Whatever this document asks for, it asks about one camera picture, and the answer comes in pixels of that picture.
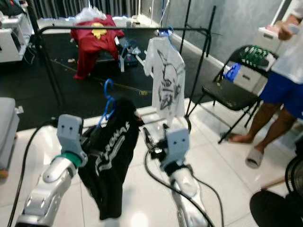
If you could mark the black garment white print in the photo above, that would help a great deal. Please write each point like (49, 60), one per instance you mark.
(109, 161)

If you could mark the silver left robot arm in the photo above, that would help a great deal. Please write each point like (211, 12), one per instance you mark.
(49, 189)

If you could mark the white printed t-shirt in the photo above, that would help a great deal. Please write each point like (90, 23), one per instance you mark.
(165, 80)

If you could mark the black folding chair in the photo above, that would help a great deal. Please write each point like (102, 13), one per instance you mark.
(222, 94)

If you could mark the black floor mat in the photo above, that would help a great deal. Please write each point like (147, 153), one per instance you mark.
(38, 85)

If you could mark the blue packet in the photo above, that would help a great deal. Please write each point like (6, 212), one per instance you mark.
(232, 72)

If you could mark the grey slipper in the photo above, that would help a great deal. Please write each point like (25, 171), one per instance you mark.
(254, 158)

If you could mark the red t-shirt yellow print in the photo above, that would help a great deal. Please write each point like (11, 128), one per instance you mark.
(92, 47)

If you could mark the small blue object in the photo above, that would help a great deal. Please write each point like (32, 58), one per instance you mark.
(159, 33)

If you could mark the white box yellow label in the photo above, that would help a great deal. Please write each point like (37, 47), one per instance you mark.
(253, 80)

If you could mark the black clothes rack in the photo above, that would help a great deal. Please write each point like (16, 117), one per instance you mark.
(123, 29)

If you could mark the wooden stick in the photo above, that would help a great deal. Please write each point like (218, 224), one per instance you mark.
(273, 182)

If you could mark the green circuit board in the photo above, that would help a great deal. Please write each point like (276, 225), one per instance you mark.
(258, 56)

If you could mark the white shelf unit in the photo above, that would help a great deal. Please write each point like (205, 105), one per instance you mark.
(14, 40)

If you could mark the white crumpled plastic bag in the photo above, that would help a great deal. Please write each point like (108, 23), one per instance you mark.
(90, 15)

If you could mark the person in blue shorts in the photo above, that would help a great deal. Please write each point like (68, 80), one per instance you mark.
(284, 85)

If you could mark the black round object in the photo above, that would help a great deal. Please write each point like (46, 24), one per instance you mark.
(277, 210)

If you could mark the white storage box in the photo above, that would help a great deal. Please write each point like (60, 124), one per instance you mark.
(272, 40)

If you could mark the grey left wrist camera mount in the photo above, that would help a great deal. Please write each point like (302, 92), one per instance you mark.
(70, 137)

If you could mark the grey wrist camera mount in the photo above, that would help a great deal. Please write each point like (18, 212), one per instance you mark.
(177, 146)
(70, 137)

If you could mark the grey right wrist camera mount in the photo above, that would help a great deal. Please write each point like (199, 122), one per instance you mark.
(177, 146)

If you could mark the white frame workout bench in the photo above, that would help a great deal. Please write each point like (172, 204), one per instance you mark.
(117, 54)

